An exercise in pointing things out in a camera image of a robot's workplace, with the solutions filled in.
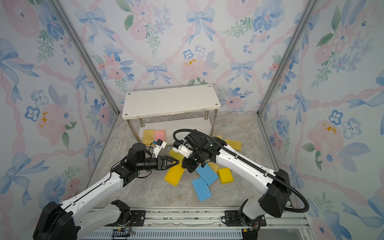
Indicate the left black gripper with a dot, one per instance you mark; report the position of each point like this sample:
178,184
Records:
161,162

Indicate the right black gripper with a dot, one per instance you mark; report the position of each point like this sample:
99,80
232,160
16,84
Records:
186,164

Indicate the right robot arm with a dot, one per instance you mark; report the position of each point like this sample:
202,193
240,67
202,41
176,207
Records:
273,185

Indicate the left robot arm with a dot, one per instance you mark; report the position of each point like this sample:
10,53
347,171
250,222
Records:
73,219

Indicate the white two-tier shelf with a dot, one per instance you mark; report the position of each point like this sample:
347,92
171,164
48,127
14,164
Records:
172,101

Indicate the yellow sponge beside pink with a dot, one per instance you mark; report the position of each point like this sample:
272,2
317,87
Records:
176,156

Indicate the yellow sponge under blue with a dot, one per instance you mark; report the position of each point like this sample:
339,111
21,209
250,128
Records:
213,166

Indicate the upper blue sponge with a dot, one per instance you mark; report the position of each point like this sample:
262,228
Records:
208,174

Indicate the dark yellow sponge centre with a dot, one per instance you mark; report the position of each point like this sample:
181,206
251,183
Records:
236,145

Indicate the bright yellow sponge right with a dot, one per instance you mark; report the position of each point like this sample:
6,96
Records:
225,175

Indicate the lower blue sponge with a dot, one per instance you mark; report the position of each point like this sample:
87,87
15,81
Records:
202,189

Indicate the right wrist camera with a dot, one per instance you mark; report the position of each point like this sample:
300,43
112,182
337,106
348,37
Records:
182,149

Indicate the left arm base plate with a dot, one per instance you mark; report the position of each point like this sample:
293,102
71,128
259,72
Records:
135,218

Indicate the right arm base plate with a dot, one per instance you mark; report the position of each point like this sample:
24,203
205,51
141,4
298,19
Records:
232,218

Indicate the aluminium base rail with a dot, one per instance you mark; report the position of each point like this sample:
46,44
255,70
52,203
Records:
204,223

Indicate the right aluminium frame post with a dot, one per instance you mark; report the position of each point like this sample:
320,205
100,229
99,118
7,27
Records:
291,47

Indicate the aluminium frame post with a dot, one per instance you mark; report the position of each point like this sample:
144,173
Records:
59,10
291,47

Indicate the left aluminium frame post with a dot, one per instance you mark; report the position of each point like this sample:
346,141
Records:
59,10

